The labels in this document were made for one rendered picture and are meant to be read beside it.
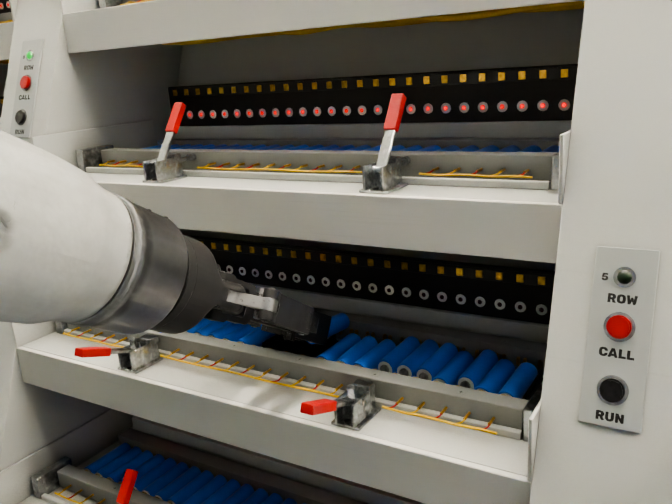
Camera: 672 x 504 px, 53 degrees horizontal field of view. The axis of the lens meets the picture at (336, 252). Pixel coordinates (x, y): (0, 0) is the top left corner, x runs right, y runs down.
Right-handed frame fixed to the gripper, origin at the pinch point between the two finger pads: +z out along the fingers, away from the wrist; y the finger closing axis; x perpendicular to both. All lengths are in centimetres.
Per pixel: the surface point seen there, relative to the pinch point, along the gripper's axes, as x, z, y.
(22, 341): 7.9, -3.9, 35.1
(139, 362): 7.1, -3.1, 16.4
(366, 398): 5.5, -2.4, -10.3
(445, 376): 2.2, 3.2, -14.8
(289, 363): 4.0, -0.4, -0.4
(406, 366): 2.0, 3.9, -10.5
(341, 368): 3.4, 0.1, -5.8
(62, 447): 20.1, 5.9, 35.1
